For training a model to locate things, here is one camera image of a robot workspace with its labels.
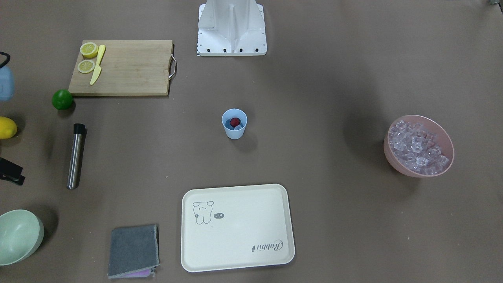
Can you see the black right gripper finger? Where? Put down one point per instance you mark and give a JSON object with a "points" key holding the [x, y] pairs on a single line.
{"points": [[11, 172]]}

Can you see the steel muddler black tip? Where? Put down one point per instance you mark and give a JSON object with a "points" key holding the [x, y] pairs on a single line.
{"points": [[79, 133]]}

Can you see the red strawberry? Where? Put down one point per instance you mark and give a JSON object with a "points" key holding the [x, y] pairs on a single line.
{"points": [[235, 122]]}

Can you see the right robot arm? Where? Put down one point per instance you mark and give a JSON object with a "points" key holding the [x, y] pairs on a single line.
{"points": [[7, 79]]}

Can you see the light blue cup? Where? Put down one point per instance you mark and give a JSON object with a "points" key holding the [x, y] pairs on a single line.
{"points": [[238, 132]]}

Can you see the pink bowl of ice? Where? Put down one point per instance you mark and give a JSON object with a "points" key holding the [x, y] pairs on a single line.
{"points": [[417, 146]]}

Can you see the yellow lemon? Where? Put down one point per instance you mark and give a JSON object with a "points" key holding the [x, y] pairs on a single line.
{"points": [[8, 128]]}

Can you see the mint green bowl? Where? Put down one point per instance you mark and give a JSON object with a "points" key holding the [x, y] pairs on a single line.
{"points": [[21, 233]]}

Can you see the green lime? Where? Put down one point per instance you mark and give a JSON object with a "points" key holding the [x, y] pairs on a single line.
{"points": [[62, 99]]}

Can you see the yellow plastic knife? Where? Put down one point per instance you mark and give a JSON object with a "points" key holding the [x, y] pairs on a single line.
{"points": [[97, 70]]}

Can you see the lemon half upper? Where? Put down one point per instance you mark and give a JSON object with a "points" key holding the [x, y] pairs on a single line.
{"points": [[89, 50]]}

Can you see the grey folded cloth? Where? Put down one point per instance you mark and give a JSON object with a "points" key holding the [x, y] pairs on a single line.
{"points": [[134, 252]]}

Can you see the wooden cutting board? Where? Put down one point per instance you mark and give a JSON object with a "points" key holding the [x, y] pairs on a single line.
{"points": [[129, 68]]}

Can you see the cream rabbit tray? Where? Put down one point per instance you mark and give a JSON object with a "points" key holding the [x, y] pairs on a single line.
{"points": [[236, 227]]}

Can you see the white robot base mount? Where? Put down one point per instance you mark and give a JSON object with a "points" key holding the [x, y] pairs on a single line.
{"points": [[231, 28]]}

